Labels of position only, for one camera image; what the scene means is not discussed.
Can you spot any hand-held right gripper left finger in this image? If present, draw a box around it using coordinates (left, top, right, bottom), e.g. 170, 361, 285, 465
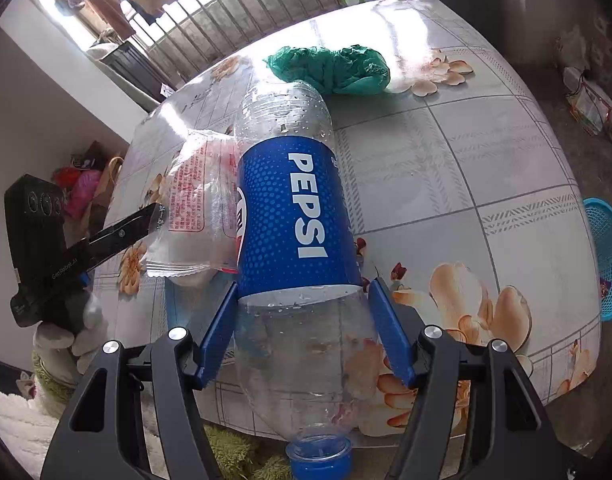
40, 281, 238, 480

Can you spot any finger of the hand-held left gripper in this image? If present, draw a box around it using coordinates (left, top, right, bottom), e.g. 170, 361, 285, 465
88, 203, 158, 271

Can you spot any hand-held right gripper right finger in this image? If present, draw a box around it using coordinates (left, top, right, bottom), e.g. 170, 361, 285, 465
368, 277, 579, 480

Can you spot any clear plastic packet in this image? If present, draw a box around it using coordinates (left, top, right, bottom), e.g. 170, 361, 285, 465
145, 129, 247, 288

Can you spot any clear bottle blue label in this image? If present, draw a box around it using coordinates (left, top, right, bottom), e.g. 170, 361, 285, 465
233, 80, 381, 480

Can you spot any blue plastic mesh basket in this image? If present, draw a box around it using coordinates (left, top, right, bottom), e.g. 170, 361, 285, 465
583, 197, 612, 322

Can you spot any tan paper bag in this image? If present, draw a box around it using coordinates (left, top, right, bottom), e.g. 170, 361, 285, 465
93, 156, 124, 211

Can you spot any pink bag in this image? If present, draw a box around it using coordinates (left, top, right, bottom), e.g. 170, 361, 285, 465
53, 167, 102, 216

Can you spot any green fluffy cloth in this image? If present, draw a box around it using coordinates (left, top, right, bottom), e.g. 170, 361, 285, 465
31, 350, 291, 480

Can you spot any floral table cover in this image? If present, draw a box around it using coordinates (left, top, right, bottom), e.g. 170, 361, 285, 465
93, 0, 602, 443

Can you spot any white fluffy blanket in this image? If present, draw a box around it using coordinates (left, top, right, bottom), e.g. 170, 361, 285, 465
0, 385, 62, 480

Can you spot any pink hanging garment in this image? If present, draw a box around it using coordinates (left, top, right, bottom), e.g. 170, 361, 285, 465
73, 0, 137, 41

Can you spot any metal balcony railing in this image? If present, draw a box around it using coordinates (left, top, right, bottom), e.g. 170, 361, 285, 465
131, 0, 367, 86

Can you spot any green plastic bag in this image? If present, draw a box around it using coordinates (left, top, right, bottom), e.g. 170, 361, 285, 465
264, 45, 391, 96

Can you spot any white plastic bag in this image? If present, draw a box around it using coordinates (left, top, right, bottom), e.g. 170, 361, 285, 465
556, 27, 591, 68

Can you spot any black metal frame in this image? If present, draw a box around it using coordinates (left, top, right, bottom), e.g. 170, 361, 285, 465
98, 40, 174, 111

